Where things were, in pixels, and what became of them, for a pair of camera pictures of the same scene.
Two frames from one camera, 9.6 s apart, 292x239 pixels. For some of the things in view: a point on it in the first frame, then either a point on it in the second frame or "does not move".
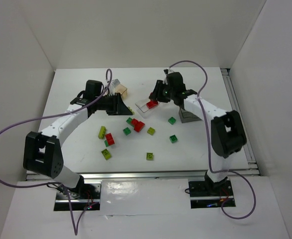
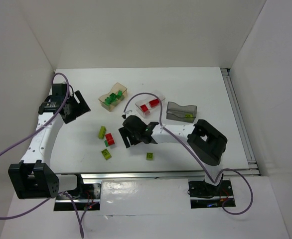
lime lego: x=150 y=156 does not move
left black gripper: x=114 y=104 → x=78 y=107
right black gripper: x=158 y=90 → x=125 y=137
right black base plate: x=205 y=194 does not move
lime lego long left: x=102 y=132 does not move
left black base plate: x=86 y=197 does not move
